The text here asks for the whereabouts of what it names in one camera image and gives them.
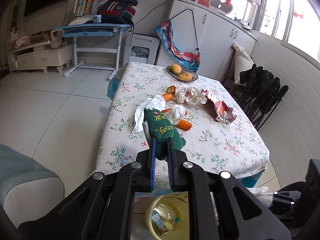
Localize curled orange peel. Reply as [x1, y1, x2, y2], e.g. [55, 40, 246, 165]
[162, 93, 174, 102]

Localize row of books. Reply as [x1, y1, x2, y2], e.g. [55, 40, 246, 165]
[73, 0, 105, 17]

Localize yellow mango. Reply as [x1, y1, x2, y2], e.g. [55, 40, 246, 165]
[170, 64, 182, 75]
[178, 72, 193, 81]

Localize orange red snack bag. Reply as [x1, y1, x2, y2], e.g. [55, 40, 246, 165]
[201, 89, 237, 125]

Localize upper yellow mango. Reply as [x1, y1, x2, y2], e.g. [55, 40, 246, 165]
[170, 64, 182, 75]

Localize long orange peel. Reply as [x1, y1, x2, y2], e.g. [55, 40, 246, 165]
[162, 108, 192, 131]

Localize white tissue paper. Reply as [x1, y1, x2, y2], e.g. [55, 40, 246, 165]
[132, 95, 186, 133]

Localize dark striped backpack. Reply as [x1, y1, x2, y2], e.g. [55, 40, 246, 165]
[97, 0, 138, 25]

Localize colorful hanging fabric bag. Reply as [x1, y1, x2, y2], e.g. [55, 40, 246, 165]
[155, 20, 201, 72]

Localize black folding chairs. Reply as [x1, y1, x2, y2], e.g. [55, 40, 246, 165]
[239, 64, 289, 130]

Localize floral white tablecloth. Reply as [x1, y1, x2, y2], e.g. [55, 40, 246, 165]
[96, 62, 270, 181]

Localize yellow trash bin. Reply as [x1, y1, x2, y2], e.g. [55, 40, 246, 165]
[144, 192, 190, 240]

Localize woven wicker fruit basket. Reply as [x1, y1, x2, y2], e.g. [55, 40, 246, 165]
[166, 64, 199, 83]

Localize wooden chair with cushion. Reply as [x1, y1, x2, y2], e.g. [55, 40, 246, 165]
[223, 42, 254, 95]

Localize light blue sofa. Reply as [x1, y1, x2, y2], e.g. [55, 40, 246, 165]
[0, 145, 65, 227]

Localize blue milk carton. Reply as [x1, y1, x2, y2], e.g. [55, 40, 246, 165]
[151, 210, 169, 235]

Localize white tall cabinet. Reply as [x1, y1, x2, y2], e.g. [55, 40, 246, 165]
[167, 0, 256, 82]

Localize blue study desk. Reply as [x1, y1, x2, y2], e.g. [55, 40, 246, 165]
[54, 23, 133, 81]

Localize white paper wrapper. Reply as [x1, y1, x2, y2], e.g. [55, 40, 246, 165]
[174, 85, 207, 106]

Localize clear plastic bottle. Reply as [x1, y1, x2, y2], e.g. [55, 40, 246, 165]
[154, 203, 181, 224]

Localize lower yellow mango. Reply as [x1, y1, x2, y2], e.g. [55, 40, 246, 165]
[178, 72, 193, 81]

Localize white tv cabinet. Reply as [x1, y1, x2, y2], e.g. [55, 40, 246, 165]
[7, 41, 73, 73]

